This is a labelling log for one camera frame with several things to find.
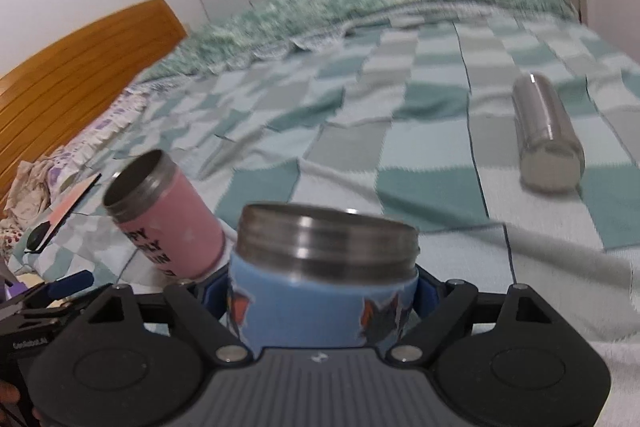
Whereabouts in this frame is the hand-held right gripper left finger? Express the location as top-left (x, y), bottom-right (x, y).
top-left (86, 267), bottom-right (252, 364)

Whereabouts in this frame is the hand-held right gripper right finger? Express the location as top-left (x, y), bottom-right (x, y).
top-left (389, 266), bottom-right (554, 364)

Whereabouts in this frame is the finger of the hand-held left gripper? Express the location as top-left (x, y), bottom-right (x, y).
top-left (0, 270), bottom-right (95, 308)
top-left (0, 299), bottom-right (83, 325)

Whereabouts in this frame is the blue cartoon print cup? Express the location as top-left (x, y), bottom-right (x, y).
top-left (227, 203), bottom-right (421, 351)

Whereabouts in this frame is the pink steel cup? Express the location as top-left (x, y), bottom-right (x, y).
top-left (102, 149), bottom-right (226, 281)

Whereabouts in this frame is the plain steel cup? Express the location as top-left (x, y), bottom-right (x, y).
top-left (511, 73), bottom-right (586, 193)

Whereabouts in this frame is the person's left hand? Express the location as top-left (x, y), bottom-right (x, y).
top-left (0, 382), bottom-right (43, 425)

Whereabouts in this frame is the pink white flat packet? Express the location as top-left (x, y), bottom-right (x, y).
top-left (24, 172), bottom-right (103, 254)

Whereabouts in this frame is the purple floral ruffled pillow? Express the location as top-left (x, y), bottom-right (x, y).
top-left (0, 86), bottom-right (151, 268)

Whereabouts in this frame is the green checkered blanket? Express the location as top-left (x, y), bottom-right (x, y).
top-left (10, 4), bottom-right (640, 358)

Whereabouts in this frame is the wooden headboard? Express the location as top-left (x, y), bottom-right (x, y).
top-left (0, 0), bottom-right (189, 208)

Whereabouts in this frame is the green fuzzy blanket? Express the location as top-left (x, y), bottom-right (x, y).
top-left (150, 0), bottom-right (577, 75)

